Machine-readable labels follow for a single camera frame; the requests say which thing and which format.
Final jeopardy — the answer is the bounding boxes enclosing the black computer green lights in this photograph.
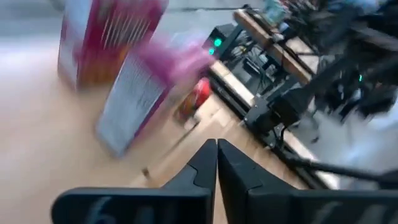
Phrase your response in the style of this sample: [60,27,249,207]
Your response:
[201,24,239,60]

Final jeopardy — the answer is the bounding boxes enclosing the large pink Raisin Bran box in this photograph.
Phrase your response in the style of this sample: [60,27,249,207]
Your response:
[57,0,169,91]

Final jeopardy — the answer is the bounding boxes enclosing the small pink Raisin Bran box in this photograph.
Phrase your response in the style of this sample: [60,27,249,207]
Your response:
[95,39,216,158]

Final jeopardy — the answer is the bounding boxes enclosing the red Froot Loops cereal box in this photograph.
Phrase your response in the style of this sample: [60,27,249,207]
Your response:
[173,77,213,125]

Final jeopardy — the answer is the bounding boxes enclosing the wooden workbench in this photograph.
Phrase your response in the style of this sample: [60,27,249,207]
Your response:
[232,8,320,85]

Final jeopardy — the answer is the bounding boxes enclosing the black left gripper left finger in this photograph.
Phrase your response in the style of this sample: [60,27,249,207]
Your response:
[51,139,218,224]

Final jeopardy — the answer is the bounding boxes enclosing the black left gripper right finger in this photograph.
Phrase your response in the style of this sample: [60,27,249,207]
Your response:
[217,139,398,224]

